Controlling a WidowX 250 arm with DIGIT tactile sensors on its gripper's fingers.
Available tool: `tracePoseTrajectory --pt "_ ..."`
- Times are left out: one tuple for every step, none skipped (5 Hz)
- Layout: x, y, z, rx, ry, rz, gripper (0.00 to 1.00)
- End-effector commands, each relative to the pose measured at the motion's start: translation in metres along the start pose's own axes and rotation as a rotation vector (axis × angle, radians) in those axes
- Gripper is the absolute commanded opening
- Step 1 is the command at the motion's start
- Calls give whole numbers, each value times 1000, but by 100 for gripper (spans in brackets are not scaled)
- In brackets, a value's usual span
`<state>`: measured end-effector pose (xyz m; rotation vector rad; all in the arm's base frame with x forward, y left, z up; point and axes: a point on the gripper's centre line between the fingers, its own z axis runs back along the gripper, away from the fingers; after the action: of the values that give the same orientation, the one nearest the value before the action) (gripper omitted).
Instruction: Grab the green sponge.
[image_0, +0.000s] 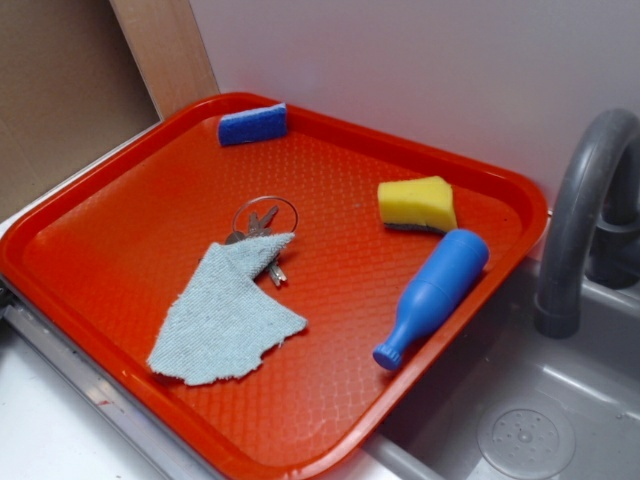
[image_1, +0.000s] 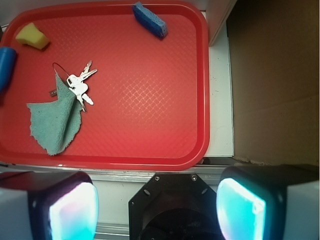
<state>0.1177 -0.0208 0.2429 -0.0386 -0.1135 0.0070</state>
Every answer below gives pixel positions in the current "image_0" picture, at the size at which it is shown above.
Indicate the orange plastic tray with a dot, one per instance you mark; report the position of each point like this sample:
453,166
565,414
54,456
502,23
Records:
105,257

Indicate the grey plastic faucet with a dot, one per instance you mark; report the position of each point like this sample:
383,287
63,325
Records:
594,228

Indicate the blue plastic toy bottle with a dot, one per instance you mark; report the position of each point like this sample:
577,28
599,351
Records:
434,293

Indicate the blue sponge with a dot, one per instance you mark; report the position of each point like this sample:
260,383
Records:
253,125

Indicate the yellow sponge with dark pad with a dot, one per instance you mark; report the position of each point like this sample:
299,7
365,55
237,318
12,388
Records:
423,204

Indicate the silver keys on ring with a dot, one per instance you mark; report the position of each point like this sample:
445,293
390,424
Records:
255,218

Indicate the light blue cloth rag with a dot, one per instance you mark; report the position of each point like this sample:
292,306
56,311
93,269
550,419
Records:
220,326

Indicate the wooden board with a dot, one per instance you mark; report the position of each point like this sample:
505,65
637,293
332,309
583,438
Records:
167,46

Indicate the grey plastic toy sink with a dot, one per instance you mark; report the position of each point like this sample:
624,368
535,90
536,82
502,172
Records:
505,402

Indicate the brown cardboard panel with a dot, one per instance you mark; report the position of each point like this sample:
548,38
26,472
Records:
70,93

